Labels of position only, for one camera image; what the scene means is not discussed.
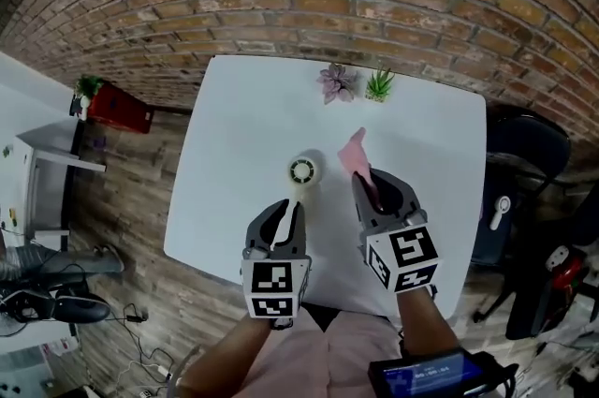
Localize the purple-leaved potted plant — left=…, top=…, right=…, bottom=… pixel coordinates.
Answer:
left=316, top=62, right=361, bottom=106

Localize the red box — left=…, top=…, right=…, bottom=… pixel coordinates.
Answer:
left=86, top=80, right=155, bottom=135

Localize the red and white toy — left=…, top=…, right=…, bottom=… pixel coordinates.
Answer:
left=545, top=243, right=586, bottom=294

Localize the person's left forearm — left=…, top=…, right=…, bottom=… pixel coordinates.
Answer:
left=180, top=314, right=272, bottom=398

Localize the small bushy green plant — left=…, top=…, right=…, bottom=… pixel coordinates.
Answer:
left=74, top=75, right=104, bottom=100

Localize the white side table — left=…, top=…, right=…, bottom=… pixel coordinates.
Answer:
left=16, top=119, right=107, bottom=243

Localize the black padded chair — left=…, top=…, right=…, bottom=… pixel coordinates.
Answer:
left=0, top=287, right=111, bottom=325

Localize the person's pink clothing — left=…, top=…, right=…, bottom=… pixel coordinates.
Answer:
left=233, top=302, right=403, bottom=398

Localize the pink wiping cloth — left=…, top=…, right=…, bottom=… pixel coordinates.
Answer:
left=337, top=126, right=383, bottom=213

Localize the black folding chair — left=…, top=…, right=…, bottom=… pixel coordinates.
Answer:
left=484, top=105, right=572, bottom=247

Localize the black office chair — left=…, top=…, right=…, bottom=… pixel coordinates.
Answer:
left=504, top=180, right=599, bottom=341

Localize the person's right forearm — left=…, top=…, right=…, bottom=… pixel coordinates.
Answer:
left=396, top=286, right=464, bottom=360

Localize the black wrist-worn phone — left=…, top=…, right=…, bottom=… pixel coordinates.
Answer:
left=368, top=346, right=519, bottom=398

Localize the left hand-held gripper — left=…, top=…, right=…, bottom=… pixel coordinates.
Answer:
left=241, top=198, right=314, bottom=331

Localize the green spiky potted plant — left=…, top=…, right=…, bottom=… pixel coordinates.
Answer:
left=364, top=66, right=397, bottom=103

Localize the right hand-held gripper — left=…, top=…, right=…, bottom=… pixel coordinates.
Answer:
left=351, top=168, right=442, bottom=295

